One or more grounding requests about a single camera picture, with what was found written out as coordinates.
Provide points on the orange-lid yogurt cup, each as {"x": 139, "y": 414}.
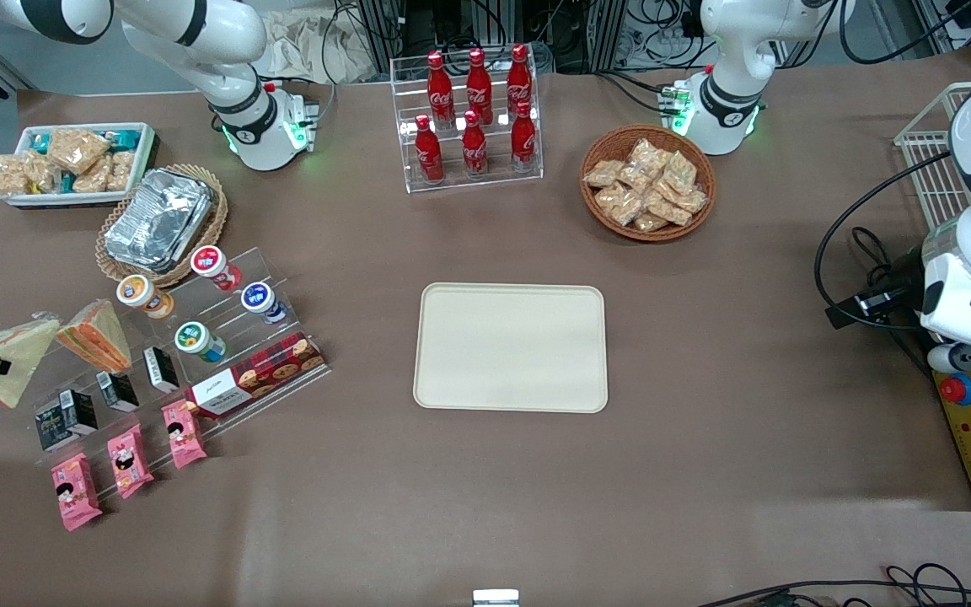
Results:
{"x": 140, "y": 293}

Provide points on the oval wicker basket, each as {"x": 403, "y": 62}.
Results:
{"x": 217, "y": 211}

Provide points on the beige plastic tray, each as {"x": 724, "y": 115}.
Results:
{"x": 511, "y": 347}

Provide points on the round wicker basket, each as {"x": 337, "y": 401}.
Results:
{"x": 646, "y": 237}

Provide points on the clear acrylic stepped display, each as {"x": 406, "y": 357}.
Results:
{"x": 270, "y": 271}

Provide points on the aluminium profile frame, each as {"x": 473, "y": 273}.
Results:
{"x": 376, "y": 25}

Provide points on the green-lid yogurt cup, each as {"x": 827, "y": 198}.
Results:
{"x": 195, "y": 338}

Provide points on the small white metal bracket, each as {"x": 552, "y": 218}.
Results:
{"x": 496, "y": 598}

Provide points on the red plaid cookie box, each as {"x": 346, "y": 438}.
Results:
{"x": 266, "y": 371}

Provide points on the clear-wrapped rice cracker packet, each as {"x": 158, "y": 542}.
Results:
{"x": 8, "y": 177}
{"x": 93, "y": 177}
{"x": 679, "y": 171}
{"x": 603, "y": 173}
{"x": 667, "y": 211}
{"x": 120, "y": 169}
{"x": 77, "y": 147}
{"x": 650, "y": 223}
{"x": 693, "y": 201}
{"x": 646, "y": 153}
{"x": 620, "y": 202}
{"x": 40, "y": 171}

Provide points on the red cola bottle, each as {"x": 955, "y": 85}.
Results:
{"x": 439, "y": 88}
{"x": 474, "y": 148}
{"x": 519, "y": 80}
{"x": 428, "y": 153}
{"x": 523, "y": 140}
{"x": 478, "y": 84}

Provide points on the red-lid yogurt cup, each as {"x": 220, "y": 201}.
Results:
{"x": 212, "y": 264}

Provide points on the blue-lid yogurt cup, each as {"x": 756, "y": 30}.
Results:
{"x": 260, "y": 299}

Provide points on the brown paper table cover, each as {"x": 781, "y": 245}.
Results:
{"x": 705, "y": 464}

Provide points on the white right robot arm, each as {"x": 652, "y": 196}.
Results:
{"x": 233, "y": 76}

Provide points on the pink snack packet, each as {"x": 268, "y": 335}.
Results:
{"x": 184, "y": 432}
{"x": 130, "y": 459}
{"x": 75, "y": 491}

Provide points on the silver foil container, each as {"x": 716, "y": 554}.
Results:
{"x": 157, "y": 219}

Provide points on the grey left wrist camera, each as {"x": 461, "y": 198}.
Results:
{"x": 941, "y": 358}

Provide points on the teal snack packet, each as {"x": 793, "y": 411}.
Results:
{"x": 40, "y": 142}
{"x": 125, "y": 136}

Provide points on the white rectangular bin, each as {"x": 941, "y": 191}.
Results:
{"x": 81, "y": 200}

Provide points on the small black carton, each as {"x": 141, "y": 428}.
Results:
{"x": 119, "y": 390}
{"x": 60, "y": 419}
{"x": 161, "y": 369}

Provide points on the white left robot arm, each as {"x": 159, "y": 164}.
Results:
{"x": 734, "y": 93}

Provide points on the clear acrylic bottle rack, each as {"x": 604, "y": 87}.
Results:
{"x": 452, "y": 186}

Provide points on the crumpled beige cloth bag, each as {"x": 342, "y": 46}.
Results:
{"x": 308, "y": 46}

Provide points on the triangle sandwich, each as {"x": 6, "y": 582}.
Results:
{"x": 29, "y": 344}
{"x": 102, "y": 333}

